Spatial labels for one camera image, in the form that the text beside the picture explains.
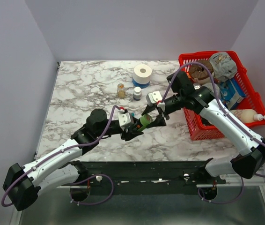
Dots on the clear jar yellow capsules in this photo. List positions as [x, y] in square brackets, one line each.
[121, 93]

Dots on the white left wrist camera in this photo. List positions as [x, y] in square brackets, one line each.
[125, 120]

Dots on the cream squeeze bottle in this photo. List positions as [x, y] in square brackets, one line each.
[248, 115]

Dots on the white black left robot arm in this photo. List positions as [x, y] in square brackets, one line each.
[22, 183]

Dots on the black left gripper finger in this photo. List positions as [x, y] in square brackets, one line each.
[127, 136]
[135, 126]

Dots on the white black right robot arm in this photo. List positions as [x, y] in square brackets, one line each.
[250, 145]

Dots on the green pill bottle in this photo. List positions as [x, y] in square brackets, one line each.
[143, 122]

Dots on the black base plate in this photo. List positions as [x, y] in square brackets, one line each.
[108, 185]

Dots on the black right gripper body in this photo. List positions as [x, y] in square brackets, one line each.
[172, 104]

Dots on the white pill bottle blue label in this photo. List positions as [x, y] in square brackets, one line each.
[137, 93]

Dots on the grey crumpled bag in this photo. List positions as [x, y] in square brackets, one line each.
[224, 67]

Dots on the blue carton box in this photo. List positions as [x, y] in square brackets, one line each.
[231, 93]

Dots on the aluminium rail frame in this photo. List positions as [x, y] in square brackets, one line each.
[245, 182]

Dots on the white paper roll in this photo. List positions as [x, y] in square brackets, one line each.
[142, 74]

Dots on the silver lid can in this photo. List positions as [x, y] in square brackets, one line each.
[196, 86]

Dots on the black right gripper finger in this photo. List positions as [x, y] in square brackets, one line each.
[149, 109]
[158, 122]

